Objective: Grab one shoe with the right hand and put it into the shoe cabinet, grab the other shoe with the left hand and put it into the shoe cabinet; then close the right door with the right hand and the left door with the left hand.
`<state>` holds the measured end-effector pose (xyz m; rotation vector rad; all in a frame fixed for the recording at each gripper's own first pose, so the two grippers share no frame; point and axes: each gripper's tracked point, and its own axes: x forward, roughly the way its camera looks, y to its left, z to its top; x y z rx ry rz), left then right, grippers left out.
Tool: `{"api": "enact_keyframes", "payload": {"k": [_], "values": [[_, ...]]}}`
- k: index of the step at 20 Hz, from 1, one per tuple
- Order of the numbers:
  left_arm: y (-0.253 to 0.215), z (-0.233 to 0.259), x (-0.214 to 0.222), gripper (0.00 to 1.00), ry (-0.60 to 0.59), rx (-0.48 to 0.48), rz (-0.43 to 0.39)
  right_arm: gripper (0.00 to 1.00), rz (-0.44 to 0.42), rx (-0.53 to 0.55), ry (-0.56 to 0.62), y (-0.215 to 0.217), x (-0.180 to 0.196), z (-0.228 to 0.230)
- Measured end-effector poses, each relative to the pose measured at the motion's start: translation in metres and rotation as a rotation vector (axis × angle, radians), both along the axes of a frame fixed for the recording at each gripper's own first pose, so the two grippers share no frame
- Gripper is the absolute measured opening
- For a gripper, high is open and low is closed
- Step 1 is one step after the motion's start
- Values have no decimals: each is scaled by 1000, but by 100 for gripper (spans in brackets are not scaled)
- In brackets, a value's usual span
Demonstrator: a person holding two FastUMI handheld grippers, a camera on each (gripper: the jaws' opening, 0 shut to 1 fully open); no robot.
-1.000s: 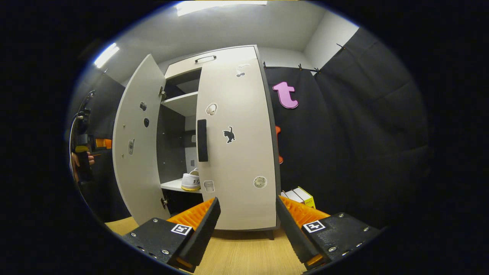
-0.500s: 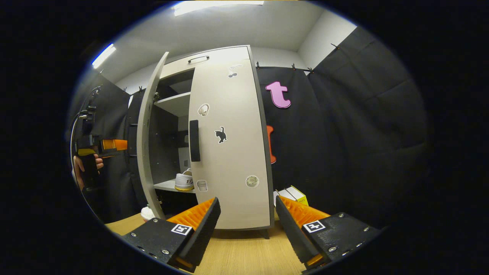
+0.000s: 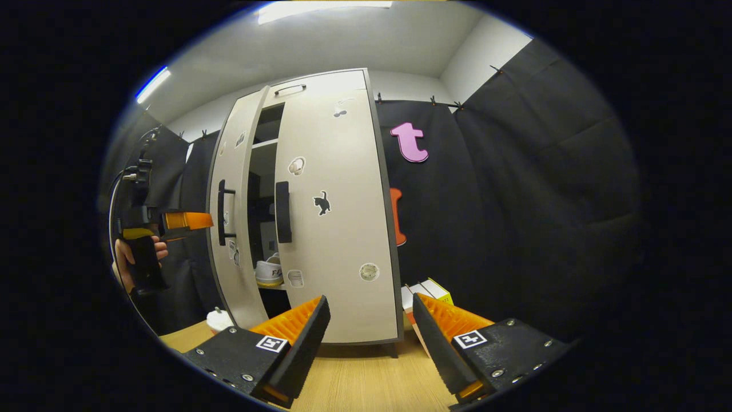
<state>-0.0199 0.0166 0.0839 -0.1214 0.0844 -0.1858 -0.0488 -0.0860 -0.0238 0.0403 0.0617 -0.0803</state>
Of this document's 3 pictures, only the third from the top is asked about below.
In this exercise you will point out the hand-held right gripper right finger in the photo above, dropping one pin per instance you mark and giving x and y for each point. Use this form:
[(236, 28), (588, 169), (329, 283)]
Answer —
[(440, 349)]

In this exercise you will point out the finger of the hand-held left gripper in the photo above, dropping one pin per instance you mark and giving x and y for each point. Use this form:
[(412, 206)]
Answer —
[(186, 220)]

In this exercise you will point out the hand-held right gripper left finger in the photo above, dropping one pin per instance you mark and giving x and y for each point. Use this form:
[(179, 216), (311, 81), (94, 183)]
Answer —
[(297, 346)]

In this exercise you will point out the white shoe cabinet door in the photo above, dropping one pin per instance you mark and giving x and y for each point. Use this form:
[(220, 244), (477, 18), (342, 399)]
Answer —
[(243, 269), (343, 240)]

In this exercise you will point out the white canvas shoe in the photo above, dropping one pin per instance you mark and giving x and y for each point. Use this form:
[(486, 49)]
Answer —
[(269, 273)]

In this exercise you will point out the white shoe cabinet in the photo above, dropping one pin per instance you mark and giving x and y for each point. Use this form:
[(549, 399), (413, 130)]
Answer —
[(320, 83)]

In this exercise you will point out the red and white book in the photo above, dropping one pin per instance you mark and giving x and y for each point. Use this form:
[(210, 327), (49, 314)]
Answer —
[(414, 297)]

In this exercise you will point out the small white round object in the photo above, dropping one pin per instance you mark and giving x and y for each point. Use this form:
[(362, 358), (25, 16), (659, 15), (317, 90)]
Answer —
[(220, 320)]

